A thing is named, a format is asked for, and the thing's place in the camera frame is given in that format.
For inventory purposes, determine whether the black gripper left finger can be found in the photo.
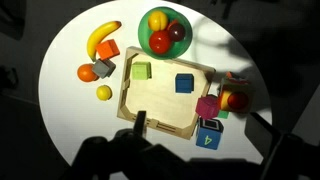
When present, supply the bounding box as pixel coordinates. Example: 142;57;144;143
133;110;148;137

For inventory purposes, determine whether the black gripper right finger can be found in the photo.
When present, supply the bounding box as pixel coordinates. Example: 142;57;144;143
244;112;284;162

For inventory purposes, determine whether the yellow orange toy apple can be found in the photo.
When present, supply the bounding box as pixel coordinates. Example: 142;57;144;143
147;10;169;32

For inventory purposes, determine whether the wooden tray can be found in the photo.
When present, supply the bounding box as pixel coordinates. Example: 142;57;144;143
116;45;217;141

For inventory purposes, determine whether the multicolour shape sorter cube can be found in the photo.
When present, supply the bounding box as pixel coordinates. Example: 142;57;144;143
217;71;254;114

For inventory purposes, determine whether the small green flat block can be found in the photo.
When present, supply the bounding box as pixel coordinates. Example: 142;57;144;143
217;109;230;120

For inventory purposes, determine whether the yellow toy lemon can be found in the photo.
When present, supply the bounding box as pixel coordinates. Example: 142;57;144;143
96;84;113;102

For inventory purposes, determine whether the light green cube block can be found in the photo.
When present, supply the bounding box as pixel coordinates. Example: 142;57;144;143
130;61;153;81

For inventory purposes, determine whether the blue number four block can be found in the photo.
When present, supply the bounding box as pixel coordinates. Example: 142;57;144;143
195;117;225;151

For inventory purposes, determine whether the blue cube block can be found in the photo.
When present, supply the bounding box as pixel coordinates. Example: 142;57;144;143
175;73;195;94

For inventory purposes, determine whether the magenta cube block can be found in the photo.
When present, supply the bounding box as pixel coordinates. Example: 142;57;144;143
195;94;221;120

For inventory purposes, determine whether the grey cube block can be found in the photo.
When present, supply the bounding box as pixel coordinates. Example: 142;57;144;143
91;58;117;80

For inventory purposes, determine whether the orange toy fruit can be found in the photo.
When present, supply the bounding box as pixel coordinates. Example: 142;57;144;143
77;63;100;83

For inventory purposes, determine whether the orange cube block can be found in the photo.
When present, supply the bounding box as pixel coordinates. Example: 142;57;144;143
95;38;121;61

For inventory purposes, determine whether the green plastic bowl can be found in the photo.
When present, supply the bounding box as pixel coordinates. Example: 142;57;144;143
137;6;194;60

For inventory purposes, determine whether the yellow toy banana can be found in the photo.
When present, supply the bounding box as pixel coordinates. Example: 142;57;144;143
86;20;123;63

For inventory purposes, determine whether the dark purple toy plum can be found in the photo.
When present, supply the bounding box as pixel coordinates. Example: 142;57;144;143
167;22;186;43

